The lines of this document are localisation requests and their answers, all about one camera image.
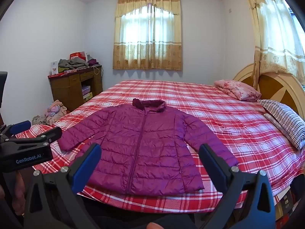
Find wooden headboard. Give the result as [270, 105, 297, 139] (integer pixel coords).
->
[232, 63, 305, 121]

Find white cord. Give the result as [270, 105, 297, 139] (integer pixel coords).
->
[93, 65, 105, 79]

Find boxes under bed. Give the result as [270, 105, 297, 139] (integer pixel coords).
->
[274, 186, 296, 220]

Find red paper bag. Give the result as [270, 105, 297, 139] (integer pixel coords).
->
[70, 51, 87, 60]

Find brown wooden desk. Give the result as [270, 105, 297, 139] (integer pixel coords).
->
[48, 65, 103, 112]

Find pastel clothes pile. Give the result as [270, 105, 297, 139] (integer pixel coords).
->
[46, 100, 68, 124]

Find grey folded clothes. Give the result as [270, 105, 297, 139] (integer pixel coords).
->
[58, 57, 89, 69]

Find beige window curtain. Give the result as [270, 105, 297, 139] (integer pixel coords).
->
[112, 0, 183, 71]

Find striped pillow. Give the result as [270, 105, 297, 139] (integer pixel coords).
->
[257, 99, 305, 150]

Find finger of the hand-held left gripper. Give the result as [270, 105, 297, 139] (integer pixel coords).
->
[5, 120, 32, 136]
[10, 127, 63, 146]

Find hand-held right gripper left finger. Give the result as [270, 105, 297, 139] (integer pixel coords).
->
[24, 144, 102, 229]

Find grey patterned cloth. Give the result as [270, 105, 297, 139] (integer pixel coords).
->
[32, 115, 48, 126]

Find stacked boxes in desk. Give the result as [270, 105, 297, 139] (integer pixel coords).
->
[82, 85, 92, 99]

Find pink pillow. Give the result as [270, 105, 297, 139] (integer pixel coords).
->
[214, 79, 262, 101]

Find person's left hand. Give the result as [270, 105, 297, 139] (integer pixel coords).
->
[0, 170, 27, 219]

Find beige floral side curtain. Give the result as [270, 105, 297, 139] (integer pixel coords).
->
[242, 0, 305, 86]

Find purple down jacket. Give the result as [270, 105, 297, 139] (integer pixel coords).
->
[57, 98, 239, 195]

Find bed with red plaid sheet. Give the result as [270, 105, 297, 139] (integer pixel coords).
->
[15, 79, 305, 214]

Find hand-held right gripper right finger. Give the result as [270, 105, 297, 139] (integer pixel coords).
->
[198, 144, 277, 229]

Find black screen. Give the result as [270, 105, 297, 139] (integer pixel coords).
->
[0, 72, 7, 109]

